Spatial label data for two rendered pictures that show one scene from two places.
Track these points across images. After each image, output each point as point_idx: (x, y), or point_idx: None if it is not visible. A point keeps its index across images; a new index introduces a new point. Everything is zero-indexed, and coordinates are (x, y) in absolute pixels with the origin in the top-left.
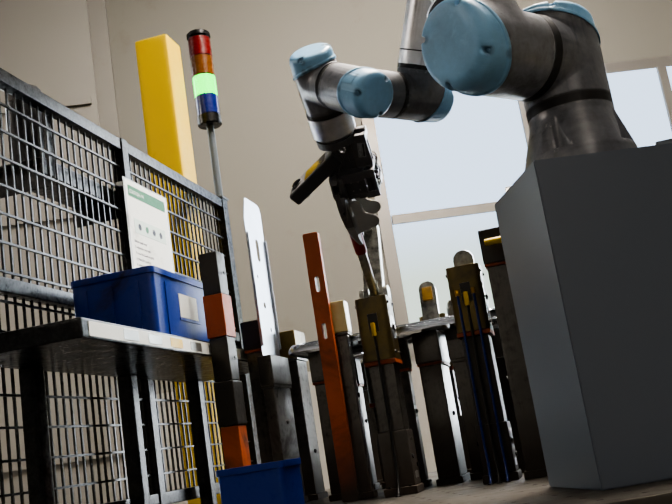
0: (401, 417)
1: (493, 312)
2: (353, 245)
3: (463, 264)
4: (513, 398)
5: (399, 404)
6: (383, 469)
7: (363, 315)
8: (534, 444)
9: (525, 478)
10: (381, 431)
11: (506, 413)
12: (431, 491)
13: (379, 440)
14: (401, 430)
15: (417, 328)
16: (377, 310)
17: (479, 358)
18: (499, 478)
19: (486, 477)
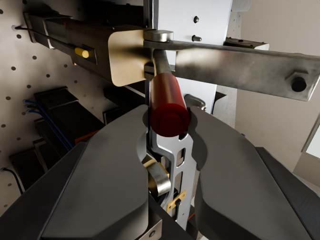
0: (54, 47)
1: (149, 148)
2: (156, 85)
3: (149, 180)
4: (52, 145)
5: (59, 49)
6: (32, 15)
7: (94, 42)
8: (44, 136)
9: (34, 120)
10: (45, 22)
11: (123, 103)
12: (33, 53)
13: (39, 18)
14: (48, 44)
15: (145, 83)
16: (99, 67)
17: (73, 140)
18: (29, 107)
19: (35, 97)
